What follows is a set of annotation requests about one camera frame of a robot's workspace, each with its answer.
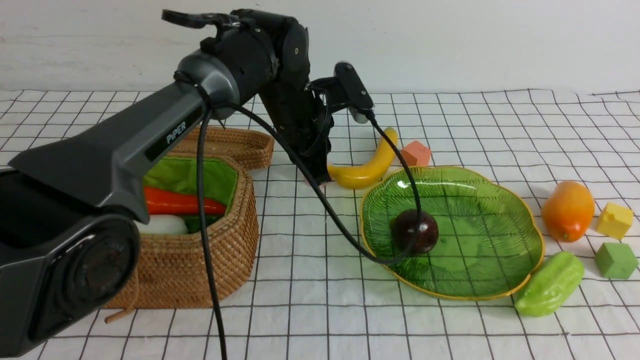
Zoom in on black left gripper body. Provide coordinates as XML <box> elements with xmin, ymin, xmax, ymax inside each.
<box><xmin>258</xmin><ymin>80</ymin><xmax>334</xmax><ymax>156</ymax></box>

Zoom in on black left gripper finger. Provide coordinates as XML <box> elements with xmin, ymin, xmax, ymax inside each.
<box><xmin>299</xmin><ymin>140</ymin><xmax>332</xmax><ymax>185</ymax></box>

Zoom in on yellow toy banana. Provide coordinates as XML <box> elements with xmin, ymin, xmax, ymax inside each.
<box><xmin>327</xmin><ymin>127</ymin><xmax>398</xmax><ymax>190</ymax></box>

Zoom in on dark purple toy mangosteen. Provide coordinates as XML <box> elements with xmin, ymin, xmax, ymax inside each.
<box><xmin>390</xmin><ymin>209</ymin><xmax>440</xmax><ymax>255</ymax></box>

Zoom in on orange toy carrot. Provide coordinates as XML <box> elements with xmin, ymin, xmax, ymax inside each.
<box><xmin>144</xmin><ymin>186</ymin><xmax>199</xmax><ymax>215</ymax></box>

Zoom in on white toy radish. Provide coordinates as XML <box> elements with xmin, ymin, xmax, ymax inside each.
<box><xmin>134</xmin><ymin>214</ymin><xmax>189</xmax><ymax>235</ymax></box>

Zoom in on orange toy mango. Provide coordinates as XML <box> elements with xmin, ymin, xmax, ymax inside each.
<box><xmin>541</xmin><ymin>180</ymin><xmax>595</xmax><ymax>243</ymax></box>

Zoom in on light green toy gourd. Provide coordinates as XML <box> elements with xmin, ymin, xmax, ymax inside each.
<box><xmin>514</xmin><ymin>251</ymin><xmax>585</xmax><ymax>317</ymax></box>

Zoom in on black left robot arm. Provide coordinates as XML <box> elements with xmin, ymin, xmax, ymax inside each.
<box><xmin>0</xmin><ymin>9</ymin><xmax>333</xmax><ymax>358</ymax></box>

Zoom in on woven rattan basket lid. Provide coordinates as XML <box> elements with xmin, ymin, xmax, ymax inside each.
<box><xmin>170</xmin><ymin>125</ymin><xmax>275</xmax><ymax>171</ymax></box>

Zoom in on orange foam cube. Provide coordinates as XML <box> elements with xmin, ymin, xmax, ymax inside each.
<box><xmin>401</xmin><ymin>140</ymin><xmax>432</xmax><ymax>167</ymax></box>

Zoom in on woven rattan basket green lining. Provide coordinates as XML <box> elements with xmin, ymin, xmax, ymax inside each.
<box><xmin>105</xmin><ymin>152</ymin><xmax>259</xmax><ymax>324</ymax></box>

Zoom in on green leaf-shaped glass plate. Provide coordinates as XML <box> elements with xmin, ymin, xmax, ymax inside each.
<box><xmin>385</xmin><ymin>166</ymin><xmax>546</xmax><ymax>301</ymax></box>

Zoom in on yellow foam cube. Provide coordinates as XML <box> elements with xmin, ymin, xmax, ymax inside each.
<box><xmin>595</xmin><ymin>202</ymin><xmax>634</xmax><ymax>240</ymax></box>

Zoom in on green foam cube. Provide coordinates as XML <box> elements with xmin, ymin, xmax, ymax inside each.
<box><xmin>594</xmin><ymin>242</ymin><xmax>639</xmax><ymax>280</ymax></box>

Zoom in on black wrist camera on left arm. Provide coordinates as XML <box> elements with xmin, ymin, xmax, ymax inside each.
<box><xmin>311</xmin><ymin>61</ymin><xmax>375</xmax><ymax>125</ymax></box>

